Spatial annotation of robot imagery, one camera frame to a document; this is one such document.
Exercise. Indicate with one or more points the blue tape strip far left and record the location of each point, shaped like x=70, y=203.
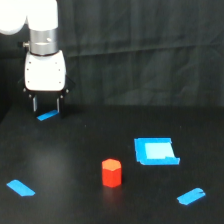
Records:
x=47, y=115

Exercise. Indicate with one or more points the blue tape strip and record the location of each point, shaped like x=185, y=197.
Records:
x=47, y=115
x=191, y=196
x=20, y=188

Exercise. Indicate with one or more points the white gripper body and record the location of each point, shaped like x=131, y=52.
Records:
x=45, y=74

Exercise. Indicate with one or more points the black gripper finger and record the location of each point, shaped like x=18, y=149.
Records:
x=35, y=105
x=60, y=105

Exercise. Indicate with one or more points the blue tape strip near right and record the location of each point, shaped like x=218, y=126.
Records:
x=191, y=196

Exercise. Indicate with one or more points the black backdrop cloth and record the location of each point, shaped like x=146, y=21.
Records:
x=144, y=52

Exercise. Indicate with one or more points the red hexagonal block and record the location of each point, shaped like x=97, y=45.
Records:
x=111, y=173

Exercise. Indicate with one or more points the blue tape strip near left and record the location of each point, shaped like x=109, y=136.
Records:
x=20, y=188

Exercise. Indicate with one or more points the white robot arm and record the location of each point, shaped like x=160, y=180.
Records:
x=41, y=17

